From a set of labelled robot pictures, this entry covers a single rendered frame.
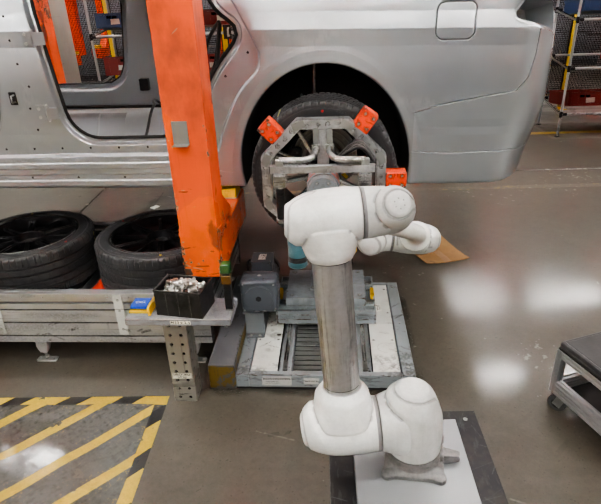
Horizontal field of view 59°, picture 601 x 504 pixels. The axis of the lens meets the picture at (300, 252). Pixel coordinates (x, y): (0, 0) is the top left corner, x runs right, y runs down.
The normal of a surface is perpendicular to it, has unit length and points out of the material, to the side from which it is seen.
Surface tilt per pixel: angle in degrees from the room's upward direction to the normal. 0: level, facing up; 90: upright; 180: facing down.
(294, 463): 0
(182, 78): 90
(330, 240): 88
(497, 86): 90
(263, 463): 0
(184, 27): 90
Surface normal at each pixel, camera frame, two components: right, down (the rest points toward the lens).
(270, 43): -0.06, 0.44
